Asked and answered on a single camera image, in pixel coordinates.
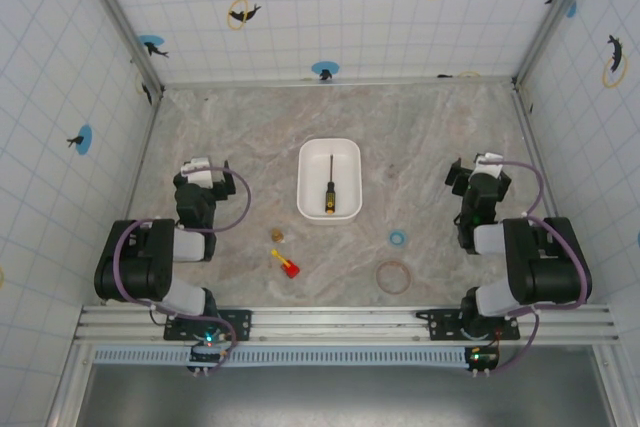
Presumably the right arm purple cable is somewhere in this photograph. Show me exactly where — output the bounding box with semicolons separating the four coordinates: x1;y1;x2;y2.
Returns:
469;159;592;379

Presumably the aluminium mounting rail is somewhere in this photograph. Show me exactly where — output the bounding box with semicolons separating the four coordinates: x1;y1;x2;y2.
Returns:
73;303;620;347

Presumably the aluminium frame post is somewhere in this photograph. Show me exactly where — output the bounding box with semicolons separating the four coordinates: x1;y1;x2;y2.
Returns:
72;0;166;98
512;0;601;88

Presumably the black yellow screwdriver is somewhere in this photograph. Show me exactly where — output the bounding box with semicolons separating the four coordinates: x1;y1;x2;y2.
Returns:
323;153;338;215

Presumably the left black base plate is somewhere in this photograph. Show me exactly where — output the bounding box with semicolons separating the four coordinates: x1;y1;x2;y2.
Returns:
163;308;254;342

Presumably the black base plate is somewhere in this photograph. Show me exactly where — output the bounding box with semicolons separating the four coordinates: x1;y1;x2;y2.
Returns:
415;307;521;342
163;308;254;342

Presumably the white plastic bin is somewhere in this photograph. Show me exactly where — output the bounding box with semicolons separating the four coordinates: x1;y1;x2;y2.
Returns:
296;137;363;227

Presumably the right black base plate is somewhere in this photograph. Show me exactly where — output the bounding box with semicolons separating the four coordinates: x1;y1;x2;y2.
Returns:
415;307;521;342

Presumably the slotted white cable duct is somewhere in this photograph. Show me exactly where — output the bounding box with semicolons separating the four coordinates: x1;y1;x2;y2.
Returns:
91;345;602;367

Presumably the upright dolphin ring sticker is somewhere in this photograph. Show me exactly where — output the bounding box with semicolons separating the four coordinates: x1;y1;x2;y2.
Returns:
600;33;629;90

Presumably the small dolphin ring sticker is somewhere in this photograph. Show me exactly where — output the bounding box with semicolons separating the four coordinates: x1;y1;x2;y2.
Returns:
226;0;263;31

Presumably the dolphin blue circle sticker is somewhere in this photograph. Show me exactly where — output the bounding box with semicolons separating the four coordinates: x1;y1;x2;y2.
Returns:
310;60;342;83
136;34;171;60
65;124;95;156

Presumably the aluminium frame crossbar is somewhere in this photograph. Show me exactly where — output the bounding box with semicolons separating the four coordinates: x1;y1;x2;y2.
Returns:
162;74;517;89

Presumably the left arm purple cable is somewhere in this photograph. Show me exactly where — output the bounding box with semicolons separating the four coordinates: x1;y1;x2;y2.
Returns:
111;165;253;379

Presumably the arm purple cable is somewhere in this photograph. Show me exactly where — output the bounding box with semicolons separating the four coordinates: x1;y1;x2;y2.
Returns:
111;165;253;379
469;159;592;379

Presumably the red yellow toy shovel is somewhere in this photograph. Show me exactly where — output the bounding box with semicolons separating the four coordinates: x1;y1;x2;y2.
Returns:
270;248;301;280

